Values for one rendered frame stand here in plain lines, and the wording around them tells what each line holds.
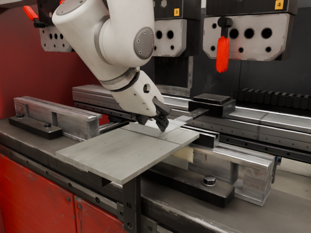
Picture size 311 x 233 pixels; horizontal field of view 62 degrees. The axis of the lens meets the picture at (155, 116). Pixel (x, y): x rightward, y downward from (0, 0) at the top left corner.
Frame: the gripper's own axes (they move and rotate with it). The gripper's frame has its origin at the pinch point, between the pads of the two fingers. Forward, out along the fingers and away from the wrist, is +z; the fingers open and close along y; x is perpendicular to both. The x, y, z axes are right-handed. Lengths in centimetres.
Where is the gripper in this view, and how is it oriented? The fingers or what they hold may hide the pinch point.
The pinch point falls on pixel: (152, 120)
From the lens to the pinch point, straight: 62.1
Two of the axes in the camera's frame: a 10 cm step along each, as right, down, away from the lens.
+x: -4.6, 7.9, -4.0
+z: 3.8, 5.9, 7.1
